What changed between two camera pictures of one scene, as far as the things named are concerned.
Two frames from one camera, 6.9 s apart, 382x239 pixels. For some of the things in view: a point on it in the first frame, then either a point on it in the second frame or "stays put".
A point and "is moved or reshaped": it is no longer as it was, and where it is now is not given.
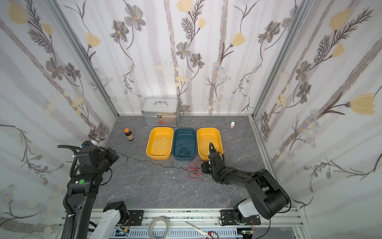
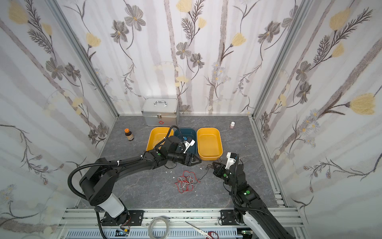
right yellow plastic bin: x=205 y=136 stays put
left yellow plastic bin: x=159 y=143 stays put
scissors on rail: x=209 y=235 stays put
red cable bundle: x=193 y=170 is moved or reshaped
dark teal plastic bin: x=184 y=144 stays put
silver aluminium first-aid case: x=161 y=111 stays put
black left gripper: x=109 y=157 → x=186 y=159
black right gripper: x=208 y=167 → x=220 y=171
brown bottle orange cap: x=129 y=134 stays put
